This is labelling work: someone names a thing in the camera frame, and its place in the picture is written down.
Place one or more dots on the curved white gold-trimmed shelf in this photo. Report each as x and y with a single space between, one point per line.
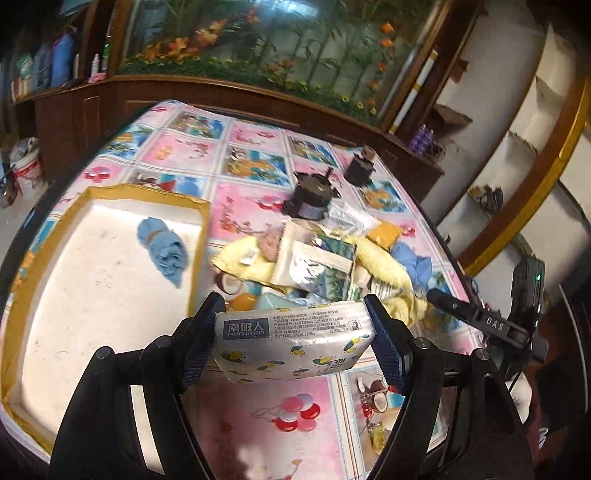
521 115

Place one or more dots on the cardboard box with yellow tape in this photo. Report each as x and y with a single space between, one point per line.
92 300

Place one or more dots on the white lemon-print tissue packet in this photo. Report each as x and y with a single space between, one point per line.
286 350

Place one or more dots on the silver foil packet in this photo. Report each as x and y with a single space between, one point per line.
307 267

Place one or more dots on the fish tank with plants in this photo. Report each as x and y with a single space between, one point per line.
277 46

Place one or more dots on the blue bottles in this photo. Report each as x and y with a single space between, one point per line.
62 60

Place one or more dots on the white printed packet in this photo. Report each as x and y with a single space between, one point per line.
385 288

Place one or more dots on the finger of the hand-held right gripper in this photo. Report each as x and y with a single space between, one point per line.
480 318

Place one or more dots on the large blue towel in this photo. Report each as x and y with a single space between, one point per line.
415 267

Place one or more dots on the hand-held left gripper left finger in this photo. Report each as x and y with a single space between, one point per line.
198 344

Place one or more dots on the yellow packet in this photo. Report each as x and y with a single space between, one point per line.
383 234

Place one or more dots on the black jar with cork top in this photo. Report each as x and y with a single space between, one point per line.
360 170

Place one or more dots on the white rolled tube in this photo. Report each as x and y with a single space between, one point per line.
415 87

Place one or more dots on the small blue towel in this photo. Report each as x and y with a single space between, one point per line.
164 249

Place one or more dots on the yellow towel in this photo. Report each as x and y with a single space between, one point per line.
383 263

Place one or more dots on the brown wooden cabinet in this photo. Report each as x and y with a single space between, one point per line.
92 120

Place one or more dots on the white plastic bucket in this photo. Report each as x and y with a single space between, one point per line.
28 173

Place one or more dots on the purple bottles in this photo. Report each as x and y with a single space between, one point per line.
421 140

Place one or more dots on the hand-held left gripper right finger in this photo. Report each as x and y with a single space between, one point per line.
388 350

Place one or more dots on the black jar with stick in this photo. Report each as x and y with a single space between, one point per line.
309 198

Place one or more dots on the colourful printed tablecloth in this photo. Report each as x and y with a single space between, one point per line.
258 415

